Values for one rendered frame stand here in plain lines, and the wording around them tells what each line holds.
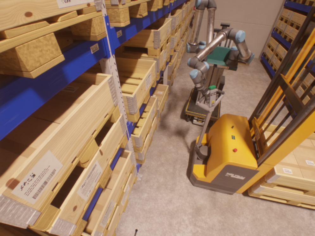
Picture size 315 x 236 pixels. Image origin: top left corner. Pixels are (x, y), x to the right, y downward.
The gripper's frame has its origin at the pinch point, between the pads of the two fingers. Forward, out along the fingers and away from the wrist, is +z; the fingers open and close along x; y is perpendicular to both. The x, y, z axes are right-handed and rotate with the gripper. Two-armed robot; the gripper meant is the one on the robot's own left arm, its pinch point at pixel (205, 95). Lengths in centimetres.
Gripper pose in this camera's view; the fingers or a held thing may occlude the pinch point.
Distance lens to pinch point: 171.2
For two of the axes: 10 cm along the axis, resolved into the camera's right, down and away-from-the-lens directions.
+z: 5.5, 5.8, 6.0
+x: 4.5, 4.0, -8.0
